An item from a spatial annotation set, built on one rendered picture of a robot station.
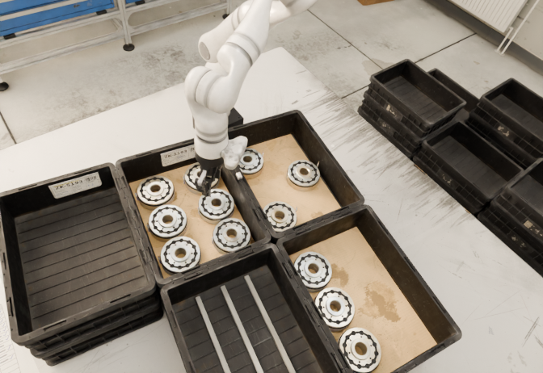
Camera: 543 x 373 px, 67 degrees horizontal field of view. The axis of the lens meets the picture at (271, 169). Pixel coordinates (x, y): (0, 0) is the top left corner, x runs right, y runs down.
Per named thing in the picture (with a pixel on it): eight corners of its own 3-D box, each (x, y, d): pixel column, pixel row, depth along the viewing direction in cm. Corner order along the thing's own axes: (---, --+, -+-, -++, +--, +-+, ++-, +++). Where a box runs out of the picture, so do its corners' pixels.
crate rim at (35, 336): (-6, 199, 104) (-9, 194, 102) (115, 165, 115) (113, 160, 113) (16, 349, 84) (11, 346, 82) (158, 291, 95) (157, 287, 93)
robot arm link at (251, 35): (229, 30, 76) (261, 62, 79) (300, -60, 84) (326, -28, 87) (210, 44, 84) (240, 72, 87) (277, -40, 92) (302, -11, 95)
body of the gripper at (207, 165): (204, 127, 95) (204, 152, 102) (187, 152, 90) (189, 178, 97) (233, 136, 94) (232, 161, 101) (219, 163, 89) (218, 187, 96)
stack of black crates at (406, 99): (345, 136, 239) (368, 75, 204) (380, 117, 252) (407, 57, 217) (395, 182, 222) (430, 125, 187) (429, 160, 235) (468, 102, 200)
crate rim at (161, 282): (115, 165, 115) (113, 160, 113) (214, 137, 126) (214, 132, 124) (158, 291, 95) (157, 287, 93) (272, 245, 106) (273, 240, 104)
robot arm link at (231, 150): (234, 171, 89) (236, 153, 84) (187, 155, 90) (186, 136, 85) (249, 143, 94) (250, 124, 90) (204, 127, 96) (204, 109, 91)
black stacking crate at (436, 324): (269, 261, 113) (274, 241, 104) (355, 224, 124) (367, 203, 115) (347, 407, 93) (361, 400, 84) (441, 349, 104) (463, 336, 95)
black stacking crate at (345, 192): (355, 223, 124) (366, 203, 115) (268, 259, 113) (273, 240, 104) (292, 132, 144) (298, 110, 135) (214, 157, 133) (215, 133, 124)
